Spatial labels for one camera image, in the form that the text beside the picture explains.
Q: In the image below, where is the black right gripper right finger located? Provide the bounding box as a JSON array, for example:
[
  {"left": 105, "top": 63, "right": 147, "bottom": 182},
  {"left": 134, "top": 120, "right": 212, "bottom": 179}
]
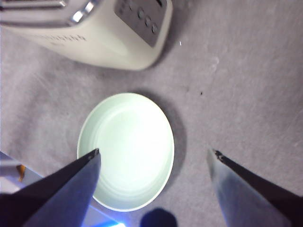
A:
[{"left": 207, "top": 148, "right": 303, "bottom": 227}]

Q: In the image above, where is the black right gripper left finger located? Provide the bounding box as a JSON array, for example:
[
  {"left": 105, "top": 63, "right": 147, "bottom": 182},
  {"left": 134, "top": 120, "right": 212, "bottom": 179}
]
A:
[{"left": 0, "top": 148, "right": 101, "bottom": 227}]

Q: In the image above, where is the pale green round plate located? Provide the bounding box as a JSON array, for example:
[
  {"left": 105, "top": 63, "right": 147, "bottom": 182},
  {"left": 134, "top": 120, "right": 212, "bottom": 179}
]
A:
[{"left": 76, "top": 92, "right": 175, "bottom": 212}]

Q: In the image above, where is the cream white toaster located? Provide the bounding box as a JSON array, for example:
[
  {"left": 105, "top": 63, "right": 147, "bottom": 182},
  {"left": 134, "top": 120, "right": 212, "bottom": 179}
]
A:
[{"left": 0, "top": 0, "right": 173, "bottom": 71}]

